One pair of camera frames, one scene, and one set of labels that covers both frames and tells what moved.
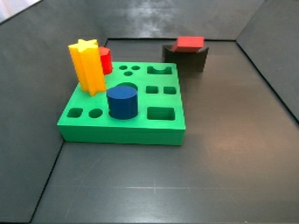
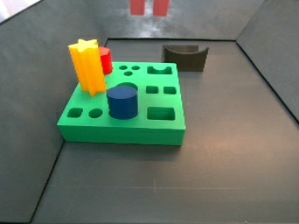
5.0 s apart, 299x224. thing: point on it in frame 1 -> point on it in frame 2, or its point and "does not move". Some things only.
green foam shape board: x=160 y=122 does not move
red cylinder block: x=107 y=59 does not move
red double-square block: x=189 y=44 -> x=161 y=8
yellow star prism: x=86 y=53 does not move
